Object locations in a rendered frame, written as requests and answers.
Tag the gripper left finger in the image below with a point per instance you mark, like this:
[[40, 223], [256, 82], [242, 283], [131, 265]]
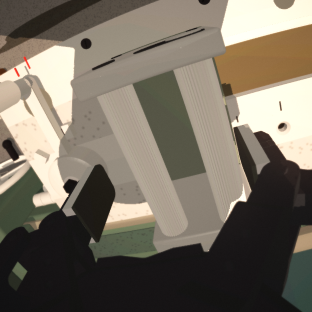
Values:
[[93, 202]]

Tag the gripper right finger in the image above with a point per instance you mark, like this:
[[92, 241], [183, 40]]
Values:
[[275, 180]]

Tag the white lever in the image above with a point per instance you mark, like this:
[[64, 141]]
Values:
[[11, 93]]

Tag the small black stud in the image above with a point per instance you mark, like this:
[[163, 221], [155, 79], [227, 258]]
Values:
[[70, 185]]

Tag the grey round hub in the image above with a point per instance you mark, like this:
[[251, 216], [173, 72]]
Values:
[[78, 160]]

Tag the short white tube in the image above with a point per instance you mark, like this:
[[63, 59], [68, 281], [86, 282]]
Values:
[[41, 198]]

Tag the grey ribbed roller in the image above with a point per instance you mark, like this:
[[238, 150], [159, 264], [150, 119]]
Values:
[[209, 126], [141, 156]]

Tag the black knob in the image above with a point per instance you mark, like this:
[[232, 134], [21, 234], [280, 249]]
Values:
[[10, 148]]

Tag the brown wooden board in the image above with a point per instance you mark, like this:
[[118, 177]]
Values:
[[265, 61]]

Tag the grey slotted plate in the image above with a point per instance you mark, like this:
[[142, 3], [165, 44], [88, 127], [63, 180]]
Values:
[[151, 65]]

